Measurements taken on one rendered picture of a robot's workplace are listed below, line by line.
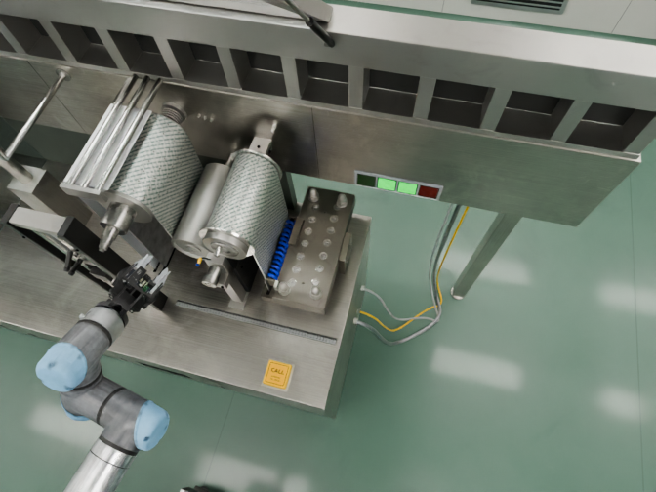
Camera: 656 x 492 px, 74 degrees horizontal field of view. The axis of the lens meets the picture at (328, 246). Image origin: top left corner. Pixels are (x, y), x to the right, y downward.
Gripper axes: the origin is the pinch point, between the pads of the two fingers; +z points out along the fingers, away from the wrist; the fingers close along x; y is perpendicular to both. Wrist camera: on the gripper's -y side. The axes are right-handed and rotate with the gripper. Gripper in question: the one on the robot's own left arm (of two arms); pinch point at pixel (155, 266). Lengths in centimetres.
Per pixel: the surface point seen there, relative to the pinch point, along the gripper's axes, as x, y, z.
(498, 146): -39, 72, 28
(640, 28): -130, 159, 288
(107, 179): 20.6, 8.7, 3.8
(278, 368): -46.0, -11.6, 9.3
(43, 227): 22.9, -3.5, -7.6
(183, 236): 0.1, 0.9, 13.4
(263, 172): -3.9, 24.3, 26.5
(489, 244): -89, 40, 80
